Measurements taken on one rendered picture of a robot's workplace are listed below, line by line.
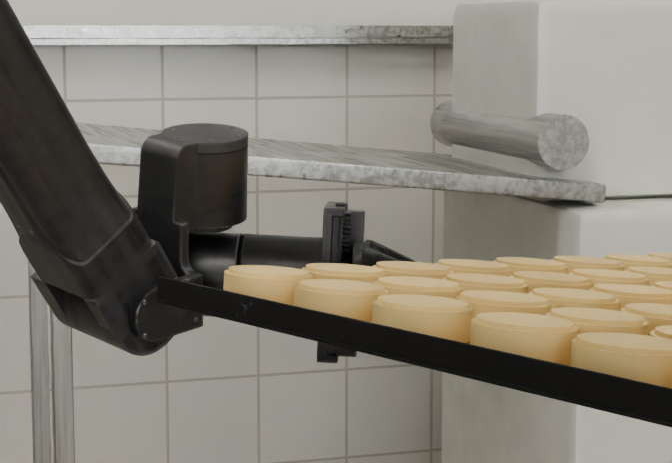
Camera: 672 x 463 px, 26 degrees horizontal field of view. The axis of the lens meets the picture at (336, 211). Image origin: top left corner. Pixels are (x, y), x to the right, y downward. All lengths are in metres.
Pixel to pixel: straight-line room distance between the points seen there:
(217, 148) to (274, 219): 2.19
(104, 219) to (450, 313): 0.26
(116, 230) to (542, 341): 0.32
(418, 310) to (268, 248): 0.27
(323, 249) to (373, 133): 2.23
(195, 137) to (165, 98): 2.11
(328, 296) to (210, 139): 0.22
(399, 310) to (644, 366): 0.14
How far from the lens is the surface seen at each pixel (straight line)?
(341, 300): 0.75
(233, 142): 0.94
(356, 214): 0.99
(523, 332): 0.66
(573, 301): 0.79
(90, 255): 0.88
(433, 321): 0.70
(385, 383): 3.27
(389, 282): 0.80
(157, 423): 3.16
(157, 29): 3.03
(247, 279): 0.80
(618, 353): 0.62
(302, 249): 0.96
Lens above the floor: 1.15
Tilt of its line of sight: 7 degrees down
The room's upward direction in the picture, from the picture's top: straight up
